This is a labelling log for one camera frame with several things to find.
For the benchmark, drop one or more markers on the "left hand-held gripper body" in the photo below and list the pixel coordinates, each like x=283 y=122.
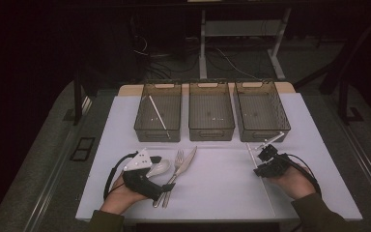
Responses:
x=138 y=183

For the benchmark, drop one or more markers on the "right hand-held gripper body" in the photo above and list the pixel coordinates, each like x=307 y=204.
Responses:
x=280 y=166

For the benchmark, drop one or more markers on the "white ceramic spoon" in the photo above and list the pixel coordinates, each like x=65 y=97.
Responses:
x=162 y=167

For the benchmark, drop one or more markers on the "metal fork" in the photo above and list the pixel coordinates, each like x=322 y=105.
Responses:
x=179 y=158

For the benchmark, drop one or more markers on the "metal table knife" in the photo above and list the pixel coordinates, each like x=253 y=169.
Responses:
x=186 y=162

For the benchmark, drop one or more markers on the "translucent brown plastic bin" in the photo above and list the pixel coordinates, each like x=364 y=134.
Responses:
x=164 y=106
x=211 y=109
x=261 y=109

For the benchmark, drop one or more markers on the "person's right hand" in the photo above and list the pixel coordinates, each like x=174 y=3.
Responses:
x=298 y=183

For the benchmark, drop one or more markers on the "person's left hand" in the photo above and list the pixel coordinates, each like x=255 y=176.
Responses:
x=119 y=199

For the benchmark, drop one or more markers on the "white table mat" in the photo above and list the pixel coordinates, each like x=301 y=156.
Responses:
x=222 y=180

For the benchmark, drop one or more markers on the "black metal stand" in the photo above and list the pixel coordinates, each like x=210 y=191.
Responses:
x=77 y=103
x=343 y=103

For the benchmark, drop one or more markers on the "metal floor rail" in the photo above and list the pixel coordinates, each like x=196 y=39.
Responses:
x=55 y=170
x=363 y=161

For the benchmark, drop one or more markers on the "white metal stand frame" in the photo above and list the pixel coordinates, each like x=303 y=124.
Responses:
x=203 y=48

